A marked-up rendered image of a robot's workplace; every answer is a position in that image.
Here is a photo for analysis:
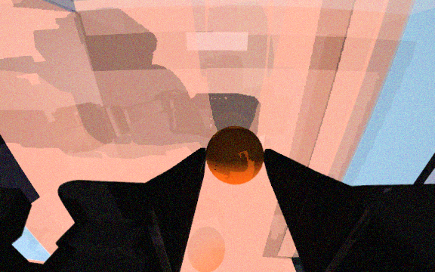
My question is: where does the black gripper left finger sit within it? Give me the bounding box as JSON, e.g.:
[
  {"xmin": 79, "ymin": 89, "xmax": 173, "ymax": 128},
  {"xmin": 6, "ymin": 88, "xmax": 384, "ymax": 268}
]
[{"xmin": 57, "ymin": 147, "xmax": 206, "ymax": 272}]

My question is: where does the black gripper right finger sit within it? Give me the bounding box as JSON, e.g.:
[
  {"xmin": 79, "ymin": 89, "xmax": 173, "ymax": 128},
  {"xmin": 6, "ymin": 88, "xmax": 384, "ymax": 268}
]
[{"xmin": 264, "ymin": 149, "xmax": 435, "ymax": 272}]

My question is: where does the orange-brown ball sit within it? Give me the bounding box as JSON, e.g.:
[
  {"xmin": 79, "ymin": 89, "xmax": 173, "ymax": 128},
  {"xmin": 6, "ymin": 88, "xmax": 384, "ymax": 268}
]
[{"xmin": 205, "ymin": 126, "xmax": 264, "ymax": 185}]

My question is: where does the see-through brown ball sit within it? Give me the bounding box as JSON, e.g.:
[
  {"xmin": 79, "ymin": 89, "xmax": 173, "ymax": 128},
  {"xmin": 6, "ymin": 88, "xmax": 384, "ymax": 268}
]
[{"xmin": 187, "ymin": 226, "xmax": 226, "ymax": 272}]

